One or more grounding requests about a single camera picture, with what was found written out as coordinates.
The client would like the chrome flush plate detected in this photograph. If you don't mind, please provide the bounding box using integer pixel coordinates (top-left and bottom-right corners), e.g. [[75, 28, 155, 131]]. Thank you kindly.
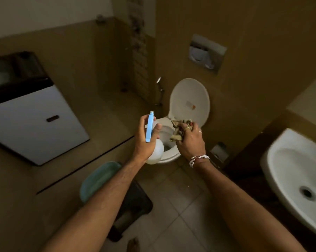
[[188, 33, 228, 74]]

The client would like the person's left hand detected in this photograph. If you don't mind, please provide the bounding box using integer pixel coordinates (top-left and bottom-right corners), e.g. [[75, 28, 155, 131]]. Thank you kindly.
[[132, 114, 163, 163]]

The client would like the white bead bracelet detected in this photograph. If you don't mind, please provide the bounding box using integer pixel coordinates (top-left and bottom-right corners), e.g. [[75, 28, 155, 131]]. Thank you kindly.
[[189, 154, 210, 169]]

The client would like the white spray bottle blue trigger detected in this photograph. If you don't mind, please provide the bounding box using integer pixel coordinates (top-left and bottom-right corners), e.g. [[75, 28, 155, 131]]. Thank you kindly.
[[145, 111, 165, 165]]

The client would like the white toilet lid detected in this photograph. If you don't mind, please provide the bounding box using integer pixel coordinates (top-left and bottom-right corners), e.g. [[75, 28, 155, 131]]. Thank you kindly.
[[167, 78, 210, 128]]

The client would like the person's right forearm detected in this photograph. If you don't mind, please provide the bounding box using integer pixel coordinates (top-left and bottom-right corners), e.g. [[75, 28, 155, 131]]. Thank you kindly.
[[193, 158, 307, 252]]

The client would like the person's right hand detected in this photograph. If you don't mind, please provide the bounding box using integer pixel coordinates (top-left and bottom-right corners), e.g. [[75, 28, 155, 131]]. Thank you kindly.
[[176, 122, 206, 162]]

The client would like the person's left forearm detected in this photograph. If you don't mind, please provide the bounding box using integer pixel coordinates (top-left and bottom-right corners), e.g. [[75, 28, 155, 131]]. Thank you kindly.
[[41, 158, 146, 252]]

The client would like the white toilet bowl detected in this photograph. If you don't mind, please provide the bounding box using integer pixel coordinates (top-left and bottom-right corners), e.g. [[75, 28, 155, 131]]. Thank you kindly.
[[145, 117, 182, 164]]

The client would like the brown cleaning cloth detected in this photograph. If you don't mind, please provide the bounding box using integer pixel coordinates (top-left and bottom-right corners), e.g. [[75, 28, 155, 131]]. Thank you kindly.
[[170, 119, 193, 142]]

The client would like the teal plastic tub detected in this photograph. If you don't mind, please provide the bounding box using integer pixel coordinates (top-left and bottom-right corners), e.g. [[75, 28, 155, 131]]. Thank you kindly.
[[79, 161, 123, 204]]

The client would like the white wash basin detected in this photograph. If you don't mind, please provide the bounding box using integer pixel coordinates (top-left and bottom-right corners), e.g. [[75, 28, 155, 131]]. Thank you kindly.
[[260, 128, 316, 241]]

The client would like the chrome bidet sprayer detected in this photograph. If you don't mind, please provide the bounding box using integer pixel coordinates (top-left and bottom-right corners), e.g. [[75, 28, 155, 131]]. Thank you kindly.
[[155, 76, 165, 107]]

